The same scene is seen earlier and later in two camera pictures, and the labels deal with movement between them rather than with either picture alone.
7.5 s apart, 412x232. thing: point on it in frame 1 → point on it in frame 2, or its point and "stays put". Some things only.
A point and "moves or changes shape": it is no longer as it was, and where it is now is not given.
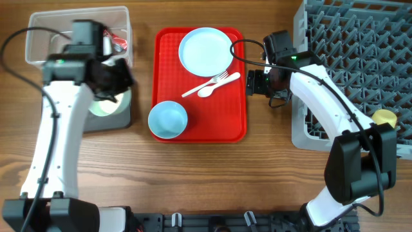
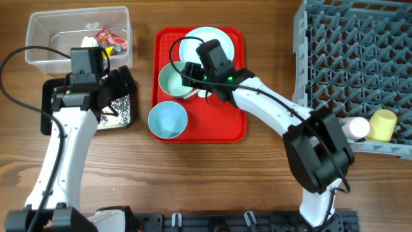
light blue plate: x=206 y=51 stays put
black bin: x=120 y=119 stays put
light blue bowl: x=167 y=119 stays put
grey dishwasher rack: x=365 y=49 stays put
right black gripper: x=254 y=86 → x=192 y=69
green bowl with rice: x=108 y=107 moves or changes shape
